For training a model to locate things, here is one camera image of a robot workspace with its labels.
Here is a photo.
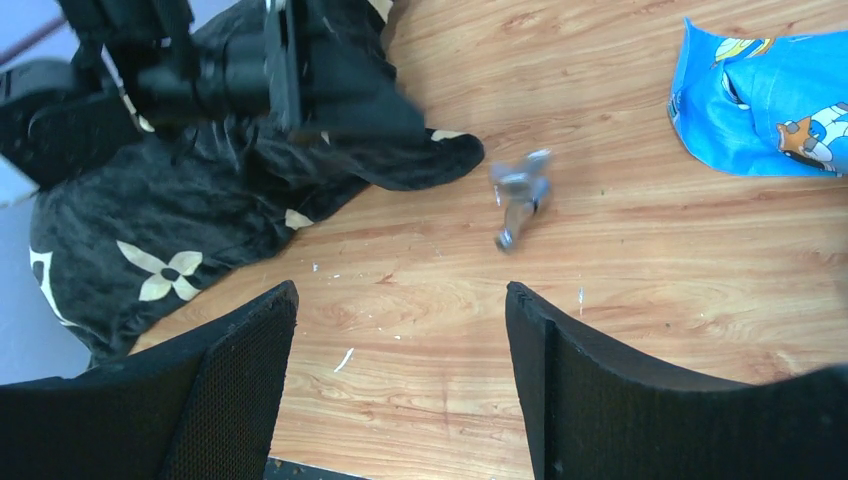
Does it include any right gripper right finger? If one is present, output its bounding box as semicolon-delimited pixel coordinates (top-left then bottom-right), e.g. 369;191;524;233
505;282;847;479

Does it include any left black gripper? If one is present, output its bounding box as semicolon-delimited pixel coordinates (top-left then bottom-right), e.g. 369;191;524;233
263;1;426;139

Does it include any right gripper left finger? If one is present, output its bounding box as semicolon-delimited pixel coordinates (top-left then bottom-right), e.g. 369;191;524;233
1;281;299;479

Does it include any chrome faucet tap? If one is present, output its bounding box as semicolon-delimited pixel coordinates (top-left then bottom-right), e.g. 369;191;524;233
489;149;552;253

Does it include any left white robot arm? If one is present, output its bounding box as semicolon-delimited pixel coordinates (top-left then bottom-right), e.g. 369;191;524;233
1;1;425;205

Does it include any black floral pillow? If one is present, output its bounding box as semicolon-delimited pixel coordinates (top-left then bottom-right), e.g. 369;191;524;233
29;117;485;367

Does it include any blue printed cloth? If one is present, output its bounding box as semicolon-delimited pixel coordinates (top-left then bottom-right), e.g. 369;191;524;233
667;19;847;177

